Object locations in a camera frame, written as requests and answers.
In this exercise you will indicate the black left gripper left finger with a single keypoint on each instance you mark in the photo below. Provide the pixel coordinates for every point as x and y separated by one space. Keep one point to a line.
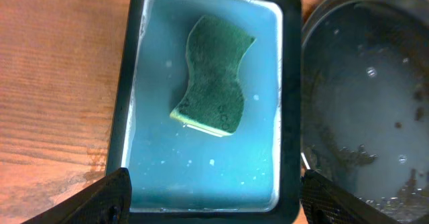
106 201

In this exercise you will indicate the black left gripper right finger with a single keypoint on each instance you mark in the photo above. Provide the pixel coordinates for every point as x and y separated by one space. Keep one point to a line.
324 202

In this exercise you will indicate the green and yellow sponge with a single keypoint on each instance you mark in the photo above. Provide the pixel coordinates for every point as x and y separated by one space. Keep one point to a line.
214 101

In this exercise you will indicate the teal rectangular water tray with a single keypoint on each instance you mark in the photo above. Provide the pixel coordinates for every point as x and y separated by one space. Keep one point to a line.
182 175

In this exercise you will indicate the black round tray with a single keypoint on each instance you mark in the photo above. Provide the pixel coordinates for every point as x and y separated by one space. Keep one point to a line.
365 102

